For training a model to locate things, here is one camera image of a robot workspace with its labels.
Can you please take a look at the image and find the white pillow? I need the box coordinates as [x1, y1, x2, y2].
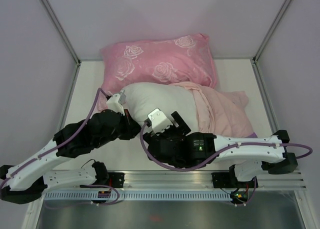
[121, 82, 199, 133]

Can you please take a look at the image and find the purple Elsa pillowcase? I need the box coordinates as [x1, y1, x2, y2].
[172, 81, 258, 138]

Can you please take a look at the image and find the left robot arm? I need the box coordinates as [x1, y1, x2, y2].
[0, 109, 141, 205]

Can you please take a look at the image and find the pink rose-patterned pillow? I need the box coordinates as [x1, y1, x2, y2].
[100, 33, 218, 94]

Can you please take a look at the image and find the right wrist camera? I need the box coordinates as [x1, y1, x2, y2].
[147, 108, 174, 134]

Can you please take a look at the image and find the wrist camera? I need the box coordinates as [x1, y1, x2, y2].
[147, 108, 174, 134]
[106, 91, 126, 115]

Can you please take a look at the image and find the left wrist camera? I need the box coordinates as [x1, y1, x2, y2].
[106, 91, 126, 115]

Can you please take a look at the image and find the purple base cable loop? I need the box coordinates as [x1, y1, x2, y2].
[79, 185, 121, 206]

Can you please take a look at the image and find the white slotted cable duct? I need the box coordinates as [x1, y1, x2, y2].
[44, 189, 232, 202]

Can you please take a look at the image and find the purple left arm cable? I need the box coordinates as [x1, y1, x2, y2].
[0, 87, 111, 197]

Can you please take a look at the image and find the aluminium front rail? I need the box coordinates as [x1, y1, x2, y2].
[47, 169, 307, 191]

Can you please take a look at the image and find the left aluminium frame post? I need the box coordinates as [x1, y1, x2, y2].
[39, 0, 81, 66]

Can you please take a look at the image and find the aluminium frame post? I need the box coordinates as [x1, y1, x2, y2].
[39, 0, 81, 66]
[252, 0, 294, 64]

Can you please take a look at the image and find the right aluminium frame post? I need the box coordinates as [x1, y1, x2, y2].
[252, 0, 294, 64]

